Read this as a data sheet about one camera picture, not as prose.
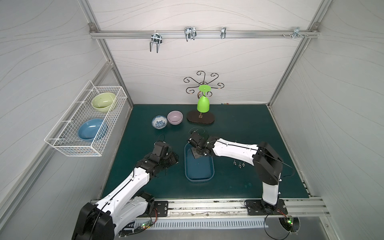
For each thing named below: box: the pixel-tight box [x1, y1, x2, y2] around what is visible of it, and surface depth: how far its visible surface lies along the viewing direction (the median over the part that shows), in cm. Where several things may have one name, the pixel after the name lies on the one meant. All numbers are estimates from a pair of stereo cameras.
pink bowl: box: [166, 110, 184, 126], surface depth 109 cm
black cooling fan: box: [278, 215, 300, 233], surface depth 73 cm
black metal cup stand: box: [183, 70, 225, 125], surface depth 95 cm
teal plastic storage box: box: [184, 143, 215, 183], surface depth 87 cm
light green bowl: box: [91, 92, 116, 113], surface depth 75 cm
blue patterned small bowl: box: [151, 115, 168, 130], surface depth 109 cm
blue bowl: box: [78, 118, 108, 142], surface depth 65 cm
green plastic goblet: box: [197, 84, 212, 113], surface depth 94 cm
